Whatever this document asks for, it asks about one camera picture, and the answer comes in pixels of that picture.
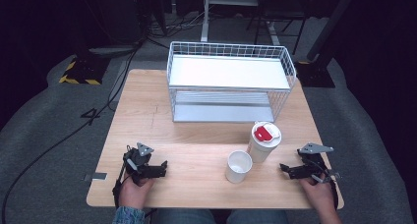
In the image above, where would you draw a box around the person's right leg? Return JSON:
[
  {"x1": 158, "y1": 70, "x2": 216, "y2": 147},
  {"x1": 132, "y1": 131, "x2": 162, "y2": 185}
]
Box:
[{"x1": 225, "y1": 209, "x2": 290, "y2": 224}]

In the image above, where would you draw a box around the long black floor cable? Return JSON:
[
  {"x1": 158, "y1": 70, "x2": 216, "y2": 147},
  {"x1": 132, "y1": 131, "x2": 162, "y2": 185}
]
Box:
[{"x1": 0, "y1": 41, "x2": 144, "y2": 224}]

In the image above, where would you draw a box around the black chair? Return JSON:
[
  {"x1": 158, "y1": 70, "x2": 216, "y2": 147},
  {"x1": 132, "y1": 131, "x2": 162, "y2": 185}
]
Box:
[{"x1": 245, "y1": 0, "x2": 310, "y2": 55}]

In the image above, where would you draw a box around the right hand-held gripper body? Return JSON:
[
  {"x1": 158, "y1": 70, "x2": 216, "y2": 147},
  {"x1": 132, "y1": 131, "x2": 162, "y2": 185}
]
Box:
[{"x1": 296, "y1": 142, "x2": 342, "y2": 186}]

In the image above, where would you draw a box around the person's leg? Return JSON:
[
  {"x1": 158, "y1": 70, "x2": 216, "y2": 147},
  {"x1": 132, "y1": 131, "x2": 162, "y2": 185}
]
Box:
[
  {"x1": 151, "y1": 208, "x2": 218, "y2": 224},
  {"x1": 225, "y1": 209, "x2": 290, "y2": 224}
]

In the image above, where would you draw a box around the person's right hand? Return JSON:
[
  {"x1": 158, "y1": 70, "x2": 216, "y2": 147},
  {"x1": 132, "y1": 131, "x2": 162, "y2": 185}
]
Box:
[{"x1": 298, "y1": 174, "x2": 337, "y2": 216}]

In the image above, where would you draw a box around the yellow-black striped stand base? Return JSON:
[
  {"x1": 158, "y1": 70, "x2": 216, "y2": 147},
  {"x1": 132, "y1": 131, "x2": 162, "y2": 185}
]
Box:
[{"x1": 58, "y1": 54, "x2": 111, "y2": 86}]

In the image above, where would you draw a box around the bundle of floor cables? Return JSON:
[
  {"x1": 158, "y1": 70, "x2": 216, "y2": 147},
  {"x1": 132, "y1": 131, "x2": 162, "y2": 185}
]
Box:
[{"x1": 145, "y1": 10, "x2": 211, "y2": 39}]

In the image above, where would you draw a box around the white cup with red-tabbed lid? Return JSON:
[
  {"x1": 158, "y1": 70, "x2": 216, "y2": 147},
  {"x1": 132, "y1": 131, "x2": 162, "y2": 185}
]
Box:
[{"x1": 246, "y1": 120, "x2": 282, "y2": 164}]

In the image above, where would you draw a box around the grey floor plate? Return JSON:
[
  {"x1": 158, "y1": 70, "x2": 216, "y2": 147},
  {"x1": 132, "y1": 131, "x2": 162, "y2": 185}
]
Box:
[{"x1": 88, "y1": 44, "x2": 140, "y2": 57}]

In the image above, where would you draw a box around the dark slanted pole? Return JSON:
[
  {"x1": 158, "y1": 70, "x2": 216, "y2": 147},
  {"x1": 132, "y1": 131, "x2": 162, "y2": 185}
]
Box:
[{"x1": 306, "y1": 0, "x2": 360, "y2": 63}]

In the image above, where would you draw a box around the white desk frame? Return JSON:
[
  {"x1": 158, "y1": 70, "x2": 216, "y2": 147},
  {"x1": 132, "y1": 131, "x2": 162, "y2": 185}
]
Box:
[{"x1": 200, "y1": 0, "x2": 281, "y2": 47}]

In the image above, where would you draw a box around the white paper cup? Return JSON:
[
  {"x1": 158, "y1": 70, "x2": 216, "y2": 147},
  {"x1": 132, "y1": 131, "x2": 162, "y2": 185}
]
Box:
[{"x1": 224, "y1": 149, "x2": 254, "y2": 185}]

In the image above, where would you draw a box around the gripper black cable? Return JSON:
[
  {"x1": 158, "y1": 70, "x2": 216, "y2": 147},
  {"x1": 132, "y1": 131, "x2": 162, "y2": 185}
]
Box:
[
  {"x1": 328, "y1": 177, "x2": 340, "y2": 211},
  {"x1": 111, "y1": 159, "x2": 130, "y2": 209}
]

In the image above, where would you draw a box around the white wire rack with shelves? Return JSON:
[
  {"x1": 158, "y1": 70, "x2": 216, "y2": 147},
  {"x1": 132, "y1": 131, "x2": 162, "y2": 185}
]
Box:
[{"x1": 165, "y1": 40, "x2": 298, "y2": 124}]

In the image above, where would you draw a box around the black stand base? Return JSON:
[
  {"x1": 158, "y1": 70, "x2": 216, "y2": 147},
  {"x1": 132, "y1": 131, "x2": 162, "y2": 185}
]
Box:
[{"x1": 294, "y1": 60, "x2": 336, "y2": 88}]

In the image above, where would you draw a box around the person's left hand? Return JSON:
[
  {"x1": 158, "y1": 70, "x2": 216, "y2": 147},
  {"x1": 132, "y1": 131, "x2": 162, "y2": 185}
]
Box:
[{"x1": 118, "y1": 174, "x2": 155, "y2": 211}]

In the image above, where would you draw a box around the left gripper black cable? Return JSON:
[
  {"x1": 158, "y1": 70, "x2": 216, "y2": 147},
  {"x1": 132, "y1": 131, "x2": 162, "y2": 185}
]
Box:
[{"x1": 111, "y1": 159, "x2": 130, "y2": 209}]

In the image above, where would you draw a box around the person's left leg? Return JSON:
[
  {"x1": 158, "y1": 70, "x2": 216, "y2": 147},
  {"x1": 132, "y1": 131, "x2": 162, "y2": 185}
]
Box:
[{"x1": 151, "y1": 208, "x2": 218, "y2": 224}]

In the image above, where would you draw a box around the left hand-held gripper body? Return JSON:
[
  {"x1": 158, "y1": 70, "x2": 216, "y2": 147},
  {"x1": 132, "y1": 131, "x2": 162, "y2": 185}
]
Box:
[{"x1": 121, "y1": 141, "x2": 155, "y2": 187}]

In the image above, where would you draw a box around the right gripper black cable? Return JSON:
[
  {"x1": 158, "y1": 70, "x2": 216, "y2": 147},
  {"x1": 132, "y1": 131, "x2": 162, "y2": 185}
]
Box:
[{"x1": 328, "y1": 177, "x2": 340, "y2": 211}]

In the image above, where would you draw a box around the grey tape strip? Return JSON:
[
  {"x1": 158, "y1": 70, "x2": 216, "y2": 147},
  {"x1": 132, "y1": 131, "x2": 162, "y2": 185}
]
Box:
[{"x1": 83, "y1": 172, "x2": 108, "y2": 182}]

